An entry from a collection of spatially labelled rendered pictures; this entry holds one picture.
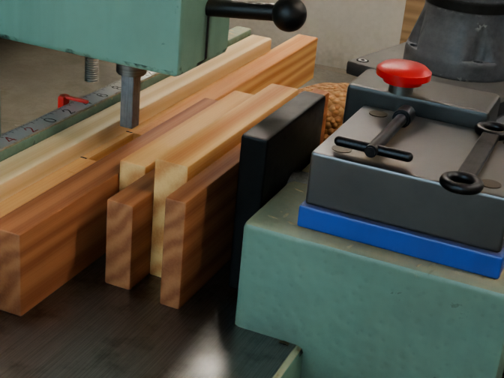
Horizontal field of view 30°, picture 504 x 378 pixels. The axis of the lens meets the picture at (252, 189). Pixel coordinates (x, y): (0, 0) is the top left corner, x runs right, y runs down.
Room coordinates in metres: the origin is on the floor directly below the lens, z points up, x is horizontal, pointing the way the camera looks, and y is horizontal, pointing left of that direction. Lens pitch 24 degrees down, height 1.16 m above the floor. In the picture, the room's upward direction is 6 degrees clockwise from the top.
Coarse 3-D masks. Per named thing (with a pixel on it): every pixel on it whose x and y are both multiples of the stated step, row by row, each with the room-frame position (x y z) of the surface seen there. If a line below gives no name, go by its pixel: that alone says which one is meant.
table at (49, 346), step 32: (64, 288) 0.44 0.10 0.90; (96, 288) 0.44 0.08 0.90; (224, 288) 0.45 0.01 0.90; (0, 320) 0.40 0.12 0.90; (32, 320) 0.40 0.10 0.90; (64, 320) 0.40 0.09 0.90; (96, 320) 0.41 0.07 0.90; (128, 320) 0.41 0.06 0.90; (160, 320) 0.41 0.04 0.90; (192, 320) 0.42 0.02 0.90; (224, 320) 0.42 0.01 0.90; (0, 352) 0.37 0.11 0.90; (32, 352) 0.37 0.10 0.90; (64, 352) 0.38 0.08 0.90; (96, 352) 0.38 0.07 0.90; (128, 352) 0.38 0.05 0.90; (160, 352) 0.38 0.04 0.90; (192, 352) 0.39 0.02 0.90; (224, 352) 0.39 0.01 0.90; (256, 352) 0.39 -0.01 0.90; (288, 352) 0.40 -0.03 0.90
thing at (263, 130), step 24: (312, 96) 0.52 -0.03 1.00; (264, 120) 0.47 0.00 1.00; (288, 120) 0.47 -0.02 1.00; (312, 120) 0.50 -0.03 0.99; (264, 144) 0.44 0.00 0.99; (288, 144) 0.47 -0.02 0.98; (312, 144) 0.51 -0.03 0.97; (240, 168) 0.44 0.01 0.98; (264, 168) 0.44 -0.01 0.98; (288, 168) 0.47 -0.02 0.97; (240, 192) 0.44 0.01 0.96; (264, 192) 0.44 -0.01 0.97; (240, 216) 0.44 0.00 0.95; (240, 240) 0.44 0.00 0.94; (240, 264) 0.44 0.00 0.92
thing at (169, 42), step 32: (0, 0) 0.55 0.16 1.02; (32, 0) 0.54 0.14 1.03; (64, 0) 0.54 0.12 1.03; (96, 0) 0.53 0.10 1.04; (128, 0) 0.52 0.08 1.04; (160, 0) 0.51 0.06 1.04; (192, 0) 0.52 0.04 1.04; (0, 32) 0.55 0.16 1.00; (32, 32) 0.55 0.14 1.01; (64, 32) 0.54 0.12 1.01; (96, 32) 0.53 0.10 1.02; (128, 32) 0.52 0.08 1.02; (160, 32) 0.51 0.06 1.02; (192, 32) 0.52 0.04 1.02; (224, 32) 0.57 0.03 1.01; (128, 64) 0.52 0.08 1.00; (160, 64) 0.51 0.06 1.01; (192, 64) 0.53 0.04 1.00
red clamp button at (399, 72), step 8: (384, 64) 0.49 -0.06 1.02; (392, 64) 0.49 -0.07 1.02; (400, 64) 0.49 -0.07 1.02; (408, 64) 0.50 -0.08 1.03; (416, 64) 0.50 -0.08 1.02; (376, 72) 0.50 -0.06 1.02; (384, 72) 0.49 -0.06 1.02; (392, 72) 0.49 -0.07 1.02; (400, 72) 0.49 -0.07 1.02; (408, 72) 0.49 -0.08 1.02; (416, 72) 0.49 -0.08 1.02; (424, 72) 0.49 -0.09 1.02; (384, 80) 0.49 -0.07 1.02; (392, 80) 0.48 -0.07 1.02; (400, 80) 0.48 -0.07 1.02; (408, 80) 0.48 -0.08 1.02; (416, 80) 0.48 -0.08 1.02; (424, 80) 0.49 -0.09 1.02
